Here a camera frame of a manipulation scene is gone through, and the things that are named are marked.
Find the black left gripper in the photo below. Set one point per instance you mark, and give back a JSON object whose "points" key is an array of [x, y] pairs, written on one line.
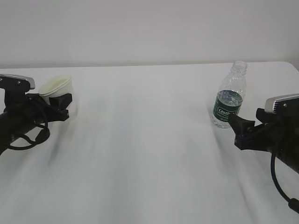
{"points": [[24, 123]]}

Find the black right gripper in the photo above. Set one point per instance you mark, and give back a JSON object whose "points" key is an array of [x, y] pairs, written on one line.
{"points": [[264, 136]]}

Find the white paper cup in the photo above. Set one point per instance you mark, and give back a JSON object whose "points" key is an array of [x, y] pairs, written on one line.
{"points": [[58, 86]]}

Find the clear green-label water bottle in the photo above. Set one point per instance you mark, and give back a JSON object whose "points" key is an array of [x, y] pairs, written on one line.
{"points": [[230, 95]]}

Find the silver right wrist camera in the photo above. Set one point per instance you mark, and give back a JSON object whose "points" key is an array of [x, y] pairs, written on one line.
{"points": [[285, 104]]}

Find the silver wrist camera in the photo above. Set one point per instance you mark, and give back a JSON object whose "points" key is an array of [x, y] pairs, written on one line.
{"points": [[16, 83], [285, 104]]}

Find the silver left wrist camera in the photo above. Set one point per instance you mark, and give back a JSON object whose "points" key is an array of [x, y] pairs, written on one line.
{"points": [[16, 83]]}

